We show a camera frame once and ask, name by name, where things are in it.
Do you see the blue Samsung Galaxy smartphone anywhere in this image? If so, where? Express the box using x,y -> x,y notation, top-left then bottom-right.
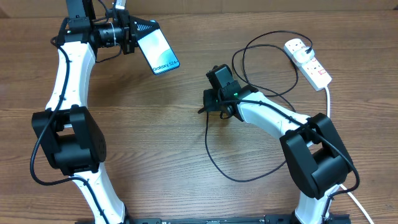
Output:
137,29 -> 180,75

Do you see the black USB charging cable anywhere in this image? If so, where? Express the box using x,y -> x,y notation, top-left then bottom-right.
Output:
197,30 -> 313,184

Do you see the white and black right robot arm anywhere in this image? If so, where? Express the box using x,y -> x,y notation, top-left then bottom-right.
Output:
200,64 -> 360,223

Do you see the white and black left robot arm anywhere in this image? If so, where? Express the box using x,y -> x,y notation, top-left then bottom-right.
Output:
32,1 -> 170,223

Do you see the white charger plug adapter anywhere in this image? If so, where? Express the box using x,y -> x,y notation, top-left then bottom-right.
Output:
293,47 -> 315,65

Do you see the white power strip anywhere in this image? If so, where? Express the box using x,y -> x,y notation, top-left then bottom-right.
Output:
284,39 -> 332,91

